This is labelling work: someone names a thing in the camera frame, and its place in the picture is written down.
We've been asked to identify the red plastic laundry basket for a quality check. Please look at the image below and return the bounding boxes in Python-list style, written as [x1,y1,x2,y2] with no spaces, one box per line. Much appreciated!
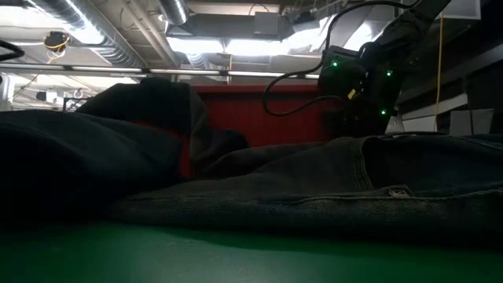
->
[133,83,357,181]

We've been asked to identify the long ceiling light bar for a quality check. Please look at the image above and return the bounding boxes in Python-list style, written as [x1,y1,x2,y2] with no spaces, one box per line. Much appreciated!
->
[0,62,322,80]

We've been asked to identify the dark blue jeans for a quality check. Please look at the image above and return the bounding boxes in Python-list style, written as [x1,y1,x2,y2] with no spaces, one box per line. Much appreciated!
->
[0,76,503,247]

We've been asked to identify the black ceiling cable reel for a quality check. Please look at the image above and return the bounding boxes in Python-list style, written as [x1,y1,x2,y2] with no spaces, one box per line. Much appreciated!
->
[42,30,72,53]

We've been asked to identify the grey flat panel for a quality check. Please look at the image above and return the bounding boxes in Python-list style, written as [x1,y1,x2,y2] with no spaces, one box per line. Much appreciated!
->
[449,108,495,137]

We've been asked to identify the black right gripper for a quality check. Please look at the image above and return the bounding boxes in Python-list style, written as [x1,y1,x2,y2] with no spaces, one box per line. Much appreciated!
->
[317,45,398,138]

